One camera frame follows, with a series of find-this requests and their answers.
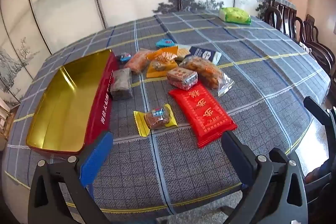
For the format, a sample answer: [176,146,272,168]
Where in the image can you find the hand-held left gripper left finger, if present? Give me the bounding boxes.
[28,131,114,224]

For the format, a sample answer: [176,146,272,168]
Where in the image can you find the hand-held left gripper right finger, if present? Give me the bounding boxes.
[221,130,309,224]

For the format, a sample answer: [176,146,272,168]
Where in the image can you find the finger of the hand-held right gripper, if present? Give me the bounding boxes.
[303,96,336,135]

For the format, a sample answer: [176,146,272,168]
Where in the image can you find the large red snack packet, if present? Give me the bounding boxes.
[168,80,237,148]

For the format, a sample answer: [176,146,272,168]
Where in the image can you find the red tin box gold inside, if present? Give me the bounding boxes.
[26,49,119,153]

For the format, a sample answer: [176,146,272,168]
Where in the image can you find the yellow brown pastry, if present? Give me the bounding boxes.
[133,104,177,137]

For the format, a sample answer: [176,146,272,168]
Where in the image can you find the grey cake block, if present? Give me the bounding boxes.
[110,68,132,101]

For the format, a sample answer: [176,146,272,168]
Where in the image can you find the clear bag of orange snacks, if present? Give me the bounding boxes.
[179,55,235,97]

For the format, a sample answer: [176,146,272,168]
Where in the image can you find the red patterned silver packet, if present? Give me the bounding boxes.
[167,67,198,90]

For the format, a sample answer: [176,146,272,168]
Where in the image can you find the dark blue snack packet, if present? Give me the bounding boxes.
[188,46,222,65]

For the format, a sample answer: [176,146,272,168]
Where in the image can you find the salmon orange snack bag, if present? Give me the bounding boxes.
[125,49,153,75]

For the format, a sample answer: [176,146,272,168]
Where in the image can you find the orange packet with round cookie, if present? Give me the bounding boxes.
[146,60,178,79]

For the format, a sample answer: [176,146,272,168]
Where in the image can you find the pale yellow cracker packet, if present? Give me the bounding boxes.
[175,45,191,61]

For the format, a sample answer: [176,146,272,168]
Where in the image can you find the orange peanut snack packet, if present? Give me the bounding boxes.
[147,47,179,62]

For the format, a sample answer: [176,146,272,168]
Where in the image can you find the teal candy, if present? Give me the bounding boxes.
[155,38,174,48]

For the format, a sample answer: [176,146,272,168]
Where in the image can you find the blue plaid tablecloth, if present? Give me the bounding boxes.
[1,11,332,215]

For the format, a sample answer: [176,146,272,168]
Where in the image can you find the dark wooden chair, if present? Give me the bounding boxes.
[264,0,298,37]
[297,14,336,77]

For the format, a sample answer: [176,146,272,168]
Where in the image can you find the green snack bag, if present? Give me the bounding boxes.
[219,7,251,25]

